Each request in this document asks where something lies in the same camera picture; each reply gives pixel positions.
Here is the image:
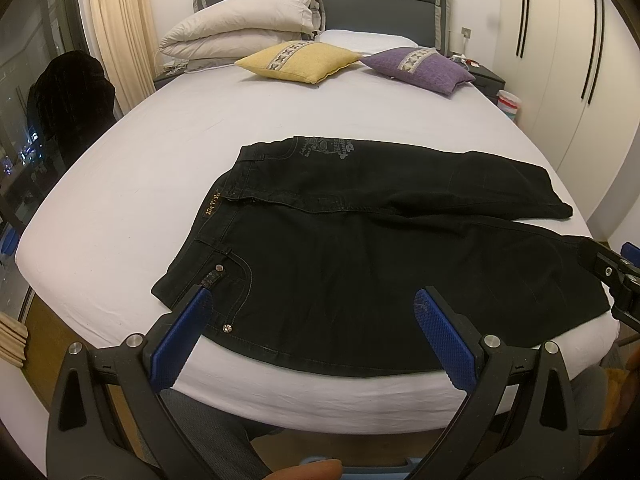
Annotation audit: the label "black denim pants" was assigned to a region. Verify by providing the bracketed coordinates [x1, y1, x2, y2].
[152, 136, 610, 377]

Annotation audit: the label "white mattress bed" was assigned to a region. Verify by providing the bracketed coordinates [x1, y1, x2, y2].
[16, 64, 618, 434]

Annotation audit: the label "white waste bin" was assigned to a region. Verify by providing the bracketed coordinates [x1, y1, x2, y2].
[497, 89, 522, 122]

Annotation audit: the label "dark bedside table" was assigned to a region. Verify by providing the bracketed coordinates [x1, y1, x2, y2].
[449, 54, 506, 105]

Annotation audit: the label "white wardrobe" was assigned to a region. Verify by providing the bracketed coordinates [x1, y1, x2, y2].
[495, 0, 639, 218]

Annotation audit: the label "purple cushion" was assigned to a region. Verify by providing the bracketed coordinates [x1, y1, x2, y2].
[361, 47, 475, 96]

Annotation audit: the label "dark clothes on chair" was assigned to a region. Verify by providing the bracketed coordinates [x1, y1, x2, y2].
[27, 50, 116, 167]

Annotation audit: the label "white bed pillow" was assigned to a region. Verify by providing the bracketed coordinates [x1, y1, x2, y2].
[314, 29, 418, 56]

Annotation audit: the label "yellow cushion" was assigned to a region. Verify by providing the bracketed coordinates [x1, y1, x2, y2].
[234, 40, 361, 84]

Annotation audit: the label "folded beige duvet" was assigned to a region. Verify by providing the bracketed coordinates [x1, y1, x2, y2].
[160, 0, 326, 62]

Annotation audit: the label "beige curtain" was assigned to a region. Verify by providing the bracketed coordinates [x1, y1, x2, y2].
[89, 0, 162, 113]

